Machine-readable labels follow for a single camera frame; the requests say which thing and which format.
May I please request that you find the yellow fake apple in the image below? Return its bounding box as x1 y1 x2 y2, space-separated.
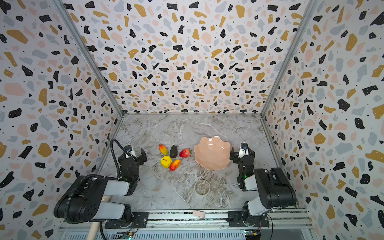
161 156 173 169

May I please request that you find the dark fake avocado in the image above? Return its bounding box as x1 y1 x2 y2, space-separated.
169 145 178 159

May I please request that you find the orange red fake mango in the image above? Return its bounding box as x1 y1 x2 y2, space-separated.
169 160 181 171

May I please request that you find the red fake strawberry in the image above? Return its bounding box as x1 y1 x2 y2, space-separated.
180 149 191 158

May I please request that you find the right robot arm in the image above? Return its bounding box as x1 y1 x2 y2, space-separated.
229 143 297 227

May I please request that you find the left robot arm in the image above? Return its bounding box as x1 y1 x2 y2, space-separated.
54 145 148 227

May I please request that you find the red yellow fake mango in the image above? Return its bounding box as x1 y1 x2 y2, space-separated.
159 145 169 156

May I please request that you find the pink scalloped fruit bowl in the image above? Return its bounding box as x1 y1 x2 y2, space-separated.
194 136 231 171

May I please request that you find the clear round lid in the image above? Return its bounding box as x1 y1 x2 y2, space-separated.
194 179 211 196

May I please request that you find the pink eraser block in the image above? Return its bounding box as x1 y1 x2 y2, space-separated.
192 210 206 219

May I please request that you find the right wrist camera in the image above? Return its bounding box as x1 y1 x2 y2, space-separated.
239 143 249 158

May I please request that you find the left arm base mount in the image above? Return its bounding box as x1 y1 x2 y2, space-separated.
105 212 149 230

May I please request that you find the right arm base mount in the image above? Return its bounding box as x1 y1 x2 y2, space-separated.
227 211 270 228

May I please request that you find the aluminium front rail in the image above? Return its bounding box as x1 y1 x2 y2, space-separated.
58 208 317 240

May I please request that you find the beige wooden handle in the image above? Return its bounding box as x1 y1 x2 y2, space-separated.
87 196 111 240

